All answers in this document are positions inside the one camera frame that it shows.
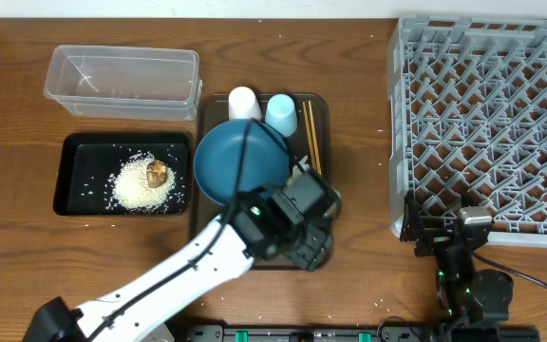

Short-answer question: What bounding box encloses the brown food scrap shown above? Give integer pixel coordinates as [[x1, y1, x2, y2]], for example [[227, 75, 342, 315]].
[[146, 160, 168, 188]]

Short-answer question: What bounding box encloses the white tissue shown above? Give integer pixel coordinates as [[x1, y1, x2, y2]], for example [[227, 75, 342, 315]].
[[285, 155, 311, 186]]

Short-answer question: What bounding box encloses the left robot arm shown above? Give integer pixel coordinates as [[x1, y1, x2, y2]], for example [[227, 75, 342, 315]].
[[24, 169, 341, 341]]

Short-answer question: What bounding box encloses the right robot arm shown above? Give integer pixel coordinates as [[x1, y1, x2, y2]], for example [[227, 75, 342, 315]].
[[400, 193, 514, 341]]

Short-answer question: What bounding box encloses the grey dishwasher rack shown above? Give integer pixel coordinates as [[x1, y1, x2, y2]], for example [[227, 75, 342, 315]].
[[387, 15, 547, 248]]

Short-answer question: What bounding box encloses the wooden chopstick right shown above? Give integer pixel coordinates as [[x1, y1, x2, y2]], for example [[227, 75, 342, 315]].
[[306, 101, 323, 176]]

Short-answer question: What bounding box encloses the wooden chopstick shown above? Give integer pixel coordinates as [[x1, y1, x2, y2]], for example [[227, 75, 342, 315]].
[[306, 101, 323, 176], [302, 102, 319, 172]]

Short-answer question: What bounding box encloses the light blue plastic cup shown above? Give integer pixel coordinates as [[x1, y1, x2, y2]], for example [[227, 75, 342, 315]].
[[265, 94, 297, 137]]

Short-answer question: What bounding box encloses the dark blue plate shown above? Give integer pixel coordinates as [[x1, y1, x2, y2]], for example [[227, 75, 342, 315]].
[[194, 120, 290, 205]]

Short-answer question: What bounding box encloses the wooden chopstick left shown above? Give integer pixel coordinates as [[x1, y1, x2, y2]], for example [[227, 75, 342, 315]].
[[302, 102, 319, 172]]

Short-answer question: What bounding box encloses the white plastic cup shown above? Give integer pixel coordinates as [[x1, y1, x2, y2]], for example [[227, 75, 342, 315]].
[[228, 86, 262, 121]]

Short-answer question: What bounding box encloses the dark brown serving tray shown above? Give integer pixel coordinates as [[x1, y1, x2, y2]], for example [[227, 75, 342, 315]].
[[188, 92, 335, 271]]

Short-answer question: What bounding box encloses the black rectangular tray bin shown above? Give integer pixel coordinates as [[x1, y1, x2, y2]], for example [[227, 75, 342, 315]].
[[53, 132, 190, 216]]

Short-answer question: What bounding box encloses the clear plastic bin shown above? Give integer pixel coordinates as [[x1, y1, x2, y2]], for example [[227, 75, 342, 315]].
[[44, 45, 202, 121]]

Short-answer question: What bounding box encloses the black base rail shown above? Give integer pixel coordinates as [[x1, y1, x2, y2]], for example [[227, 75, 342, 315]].
[[173, 325, 540, 342]]

